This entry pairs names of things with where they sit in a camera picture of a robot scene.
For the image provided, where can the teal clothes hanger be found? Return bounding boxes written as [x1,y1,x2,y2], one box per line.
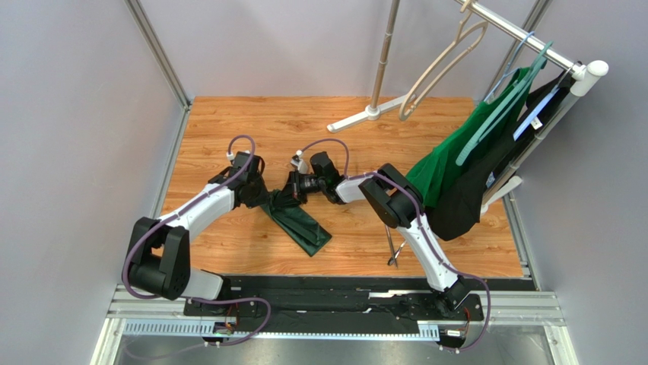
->
[456,41,553,166]

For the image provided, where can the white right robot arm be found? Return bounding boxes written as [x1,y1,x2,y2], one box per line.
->
[282,151,469,310]

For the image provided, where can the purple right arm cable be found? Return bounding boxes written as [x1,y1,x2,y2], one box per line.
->
[297,138,492,354]

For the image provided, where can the bright green t-shirt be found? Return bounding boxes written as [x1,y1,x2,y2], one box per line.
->
[405,67,532,208]

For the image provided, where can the dark green cloth napkin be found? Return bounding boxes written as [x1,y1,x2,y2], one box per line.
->
[261,189,332,257]

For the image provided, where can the blue clothes hanger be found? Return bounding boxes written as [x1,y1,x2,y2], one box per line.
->
[483,30,535,103]

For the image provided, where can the metal clothes rack rail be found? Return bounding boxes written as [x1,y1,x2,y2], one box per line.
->
[456,1,609,97]

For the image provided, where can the silver fork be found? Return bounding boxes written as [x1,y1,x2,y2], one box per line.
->
[387,241,407,267]

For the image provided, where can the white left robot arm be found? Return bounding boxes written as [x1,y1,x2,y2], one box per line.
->
[122,152,268,300]

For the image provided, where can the metal rack upright pole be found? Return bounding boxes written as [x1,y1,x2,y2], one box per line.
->
[369,0,400,108]

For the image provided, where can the black garment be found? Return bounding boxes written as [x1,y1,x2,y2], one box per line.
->
[425,76,575,241]

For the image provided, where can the beige clothes hanger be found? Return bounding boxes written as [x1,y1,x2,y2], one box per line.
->
[398,1,489,122]

